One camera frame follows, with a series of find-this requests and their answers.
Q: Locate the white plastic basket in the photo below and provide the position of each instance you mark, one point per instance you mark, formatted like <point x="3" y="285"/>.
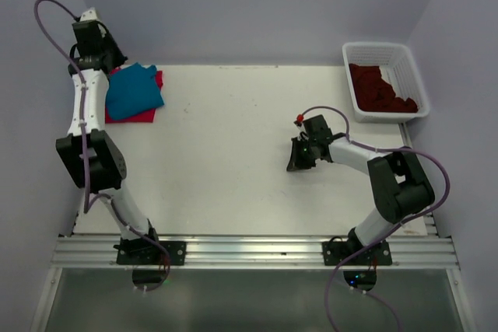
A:
<point x="398" y="69"/>

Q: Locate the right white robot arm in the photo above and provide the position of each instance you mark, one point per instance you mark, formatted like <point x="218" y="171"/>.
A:
<point x="398" y="182"/>

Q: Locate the blue t shirt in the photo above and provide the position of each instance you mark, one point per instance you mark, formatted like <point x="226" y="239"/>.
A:
<point x="132" y="90"/>

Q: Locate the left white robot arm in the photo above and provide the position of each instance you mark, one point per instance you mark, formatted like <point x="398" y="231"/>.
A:
<point x="94" y="162"/>

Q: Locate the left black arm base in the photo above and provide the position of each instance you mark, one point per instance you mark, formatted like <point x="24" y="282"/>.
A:
<point x="151" y="252"/>

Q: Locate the folded red t shirt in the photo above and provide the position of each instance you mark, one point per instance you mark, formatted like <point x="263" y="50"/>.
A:
<point x="146" y="116"/>

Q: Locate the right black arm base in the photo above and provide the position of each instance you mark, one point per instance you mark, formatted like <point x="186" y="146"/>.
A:
<point x="358" y="252"/>

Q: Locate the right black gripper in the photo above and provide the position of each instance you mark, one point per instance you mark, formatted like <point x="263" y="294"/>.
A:
<point x="296" y="162"/>

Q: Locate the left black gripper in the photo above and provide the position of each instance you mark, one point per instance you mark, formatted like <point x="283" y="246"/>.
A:
<point x="119" y="59"/>

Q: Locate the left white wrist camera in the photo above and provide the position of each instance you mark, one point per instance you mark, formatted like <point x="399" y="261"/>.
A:
<point x="90" y="14"/>

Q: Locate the aluminium mounting rail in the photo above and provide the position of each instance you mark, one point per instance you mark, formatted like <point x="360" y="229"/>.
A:
<point x="256" y="253"/>

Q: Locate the dark red t shirt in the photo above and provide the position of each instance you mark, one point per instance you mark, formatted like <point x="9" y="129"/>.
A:
<point x="373" y="94"/>

